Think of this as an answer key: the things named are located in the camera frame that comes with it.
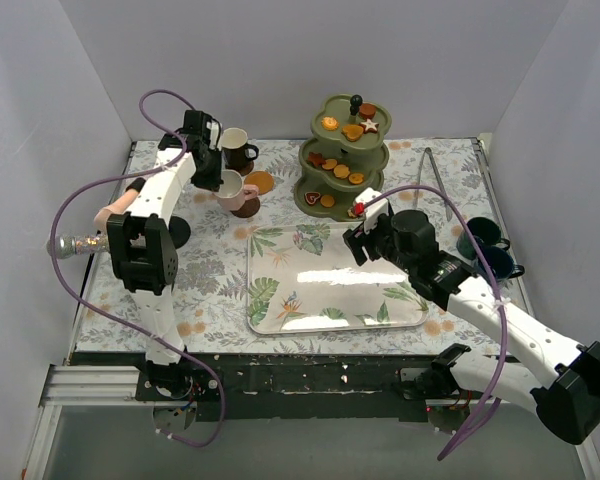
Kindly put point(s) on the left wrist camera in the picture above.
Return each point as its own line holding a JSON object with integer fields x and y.
{"x": 213, "y": 133}

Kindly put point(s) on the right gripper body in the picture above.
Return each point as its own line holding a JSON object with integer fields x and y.
{"x": 360, "y": 245}

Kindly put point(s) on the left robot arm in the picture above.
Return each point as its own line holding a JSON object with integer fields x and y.
{"x": 143, "y": 253}

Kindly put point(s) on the brown star cookie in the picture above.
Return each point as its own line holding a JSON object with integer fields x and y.
{"x": 316, "y": 159}

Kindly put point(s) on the dark wooden coaster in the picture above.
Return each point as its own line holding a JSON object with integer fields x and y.
{"x": 247, "y": 209}
{"x": 248, "y": 168}

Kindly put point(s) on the black round stand base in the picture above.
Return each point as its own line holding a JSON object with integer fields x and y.
{"x": 179, "y": 231}

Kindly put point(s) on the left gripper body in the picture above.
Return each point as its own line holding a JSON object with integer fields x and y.
{"x": 208, "y": 170}

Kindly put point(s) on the silver glitter microphone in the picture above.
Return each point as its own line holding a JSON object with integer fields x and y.
{"x": 67, "y": 246}

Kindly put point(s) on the red iced heart cookie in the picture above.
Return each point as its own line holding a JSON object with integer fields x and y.
{"x": 311, "y": 198}

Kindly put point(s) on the dark blue mug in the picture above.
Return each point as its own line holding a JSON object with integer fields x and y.
{"x": 486, "y": 232}
{"x": 499, "y": 263}

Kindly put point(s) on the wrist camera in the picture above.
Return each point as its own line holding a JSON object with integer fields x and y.
{"x": 371, "y": 207}
{"x": 213, "y": 133}

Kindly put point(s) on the brown heart cookie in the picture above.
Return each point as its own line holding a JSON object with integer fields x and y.
{"x": 352, "y": 132}

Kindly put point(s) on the green three-tier cake stand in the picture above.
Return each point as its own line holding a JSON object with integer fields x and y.
{"x": 366, "y": 158}

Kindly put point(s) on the pink mug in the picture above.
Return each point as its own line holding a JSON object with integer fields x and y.
{"x": 233, "y": 193}

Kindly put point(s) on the leaf-patterned white tray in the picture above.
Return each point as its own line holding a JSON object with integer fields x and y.
{"x": 303, "y": 279}

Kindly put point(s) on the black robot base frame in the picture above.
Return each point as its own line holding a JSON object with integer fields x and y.
{"x": 304, "y": 386}

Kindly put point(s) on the floral tablecloth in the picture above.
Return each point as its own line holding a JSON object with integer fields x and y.
{"x": 210, "y": 295}

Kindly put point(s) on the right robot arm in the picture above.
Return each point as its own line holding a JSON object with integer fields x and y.
{"x": 554, "y": 377}

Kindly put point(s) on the light wooden coaster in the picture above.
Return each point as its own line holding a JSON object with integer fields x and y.
{"x": 262, "y": 179}

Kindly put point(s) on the dark chocolate round cookie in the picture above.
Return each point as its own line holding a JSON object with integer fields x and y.
{"x": 367, "y": 111}

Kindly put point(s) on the cream mug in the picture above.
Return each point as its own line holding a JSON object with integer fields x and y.
{"x": 238, "y": 151}

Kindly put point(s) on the white-iced star cookie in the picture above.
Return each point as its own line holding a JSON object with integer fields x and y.
{"x": 369, "y": 126}

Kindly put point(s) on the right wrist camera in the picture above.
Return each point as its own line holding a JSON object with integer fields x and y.
{"x": 371, "y": 207}

